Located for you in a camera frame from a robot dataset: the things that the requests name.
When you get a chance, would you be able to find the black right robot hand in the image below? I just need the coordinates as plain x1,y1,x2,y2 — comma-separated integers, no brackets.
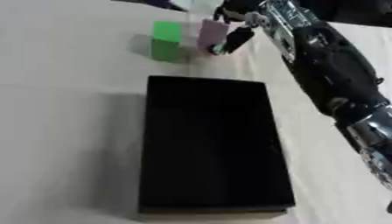
209,0,270,56

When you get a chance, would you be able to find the black open box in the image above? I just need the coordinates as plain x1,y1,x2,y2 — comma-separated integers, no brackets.
136,74,298,216

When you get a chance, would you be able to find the pale purple rectangular block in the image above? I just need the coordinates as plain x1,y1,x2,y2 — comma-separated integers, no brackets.
196,18,232,51

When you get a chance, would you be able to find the green rectangular block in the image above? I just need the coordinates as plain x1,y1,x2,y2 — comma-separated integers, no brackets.
148,20,186,63

